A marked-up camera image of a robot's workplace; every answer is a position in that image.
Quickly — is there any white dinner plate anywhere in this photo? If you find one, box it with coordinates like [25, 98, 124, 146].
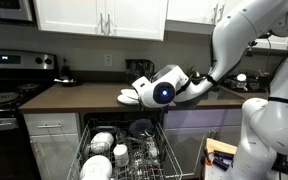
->
[116, 93, 142, 107]
[120, 87, 141, 101]

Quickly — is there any black counter dish tray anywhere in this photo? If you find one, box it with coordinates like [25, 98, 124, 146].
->
[223, 69, 272, 94]

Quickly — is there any black coffee maker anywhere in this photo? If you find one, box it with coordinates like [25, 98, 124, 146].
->
[124, 58, 156, 86]

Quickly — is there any dark round container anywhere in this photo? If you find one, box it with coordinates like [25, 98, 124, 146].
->
[128, 118, 155, 139]

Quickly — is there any clear drinking glass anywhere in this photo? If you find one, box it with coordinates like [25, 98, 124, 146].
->
[145, 136, 160, 160]
[115, 130, 129, 145]

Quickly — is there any blue-rimmed container lid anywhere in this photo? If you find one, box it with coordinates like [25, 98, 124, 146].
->
[92, 125, 119, 135]

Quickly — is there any white bowl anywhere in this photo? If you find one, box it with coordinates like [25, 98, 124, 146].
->
[82, 155, 114, 178]
[79, 166, 102, 180]
[89, 132, 115, 155]

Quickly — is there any white printed mug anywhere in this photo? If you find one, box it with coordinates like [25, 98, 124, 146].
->
[113, 143, 130, 168]

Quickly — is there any small dish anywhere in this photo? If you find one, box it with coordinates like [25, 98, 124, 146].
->
[53, 76, 78, 88]

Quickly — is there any white under-sink cabinet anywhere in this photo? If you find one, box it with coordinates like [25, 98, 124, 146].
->
[163, 108, 252, 178]

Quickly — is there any dark bottle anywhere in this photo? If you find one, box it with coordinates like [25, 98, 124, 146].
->
[61, 58, 73, 80]

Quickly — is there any white drawer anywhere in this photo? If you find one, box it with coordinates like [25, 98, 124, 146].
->
[23, 112, 82, 137]

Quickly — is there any kitchen sink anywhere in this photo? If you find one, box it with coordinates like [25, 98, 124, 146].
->
[203, 85, 247, 101]

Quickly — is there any orange tool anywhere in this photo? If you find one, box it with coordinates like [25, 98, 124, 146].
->
[203, 146, 214, 167]

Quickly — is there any wooden board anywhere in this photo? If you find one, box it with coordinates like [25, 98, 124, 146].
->
[205, 137, 239, 156]

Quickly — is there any white-lidded jar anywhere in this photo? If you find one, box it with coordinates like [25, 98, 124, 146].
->
[235, 73, 249, 90]

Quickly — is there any dark blue tool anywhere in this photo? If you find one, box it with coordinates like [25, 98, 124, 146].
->
[213, 150, 235, 162]

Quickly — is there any wide white upper cabinet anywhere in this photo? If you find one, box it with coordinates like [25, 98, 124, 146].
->
[33, 0, 169, 42]

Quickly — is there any black tool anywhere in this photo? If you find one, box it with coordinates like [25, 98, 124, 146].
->
[212, 157, 232, 172]

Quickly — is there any white lower cabinet door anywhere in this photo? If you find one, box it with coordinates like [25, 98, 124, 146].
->
[28, 133, 82, 180]

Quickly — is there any black electric stove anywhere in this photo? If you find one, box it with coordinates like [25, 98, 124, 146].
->
[0, 49, 60, 180]

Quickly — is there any steel microwave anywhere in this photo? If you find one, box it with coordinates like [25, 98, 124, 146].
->
[0, 0, 36, 24]

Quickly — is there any white wall outlet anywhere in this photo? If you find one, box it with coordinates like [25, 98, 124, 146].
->
[103, 53, 113, 67]

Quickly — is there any wire dishwasher rack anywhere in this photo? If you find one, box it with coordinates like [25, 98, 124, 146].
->
[66, 119, 184, 180]

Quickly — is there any silver cabinet handle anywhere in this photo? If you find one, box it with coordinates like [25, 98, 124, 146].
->
[211, 3, 219, 25]
[99, 13, 105, 36]
[30, 139, 40, 158]
[106, 13, 112, 36]
[217, 4, 225, 24]

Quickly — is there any silver drawer handle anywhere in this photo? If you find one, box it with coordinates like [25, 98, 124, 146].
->
[37, 123, 63, 130]

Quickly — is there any robot mount table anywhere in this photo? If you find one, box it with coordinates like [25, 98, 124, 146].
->
[202, 156, 238, 180]

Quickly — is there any silver lower cabinet handle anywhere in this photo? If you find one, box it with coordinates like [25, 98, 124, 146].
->
[30, 139, 40, 158]

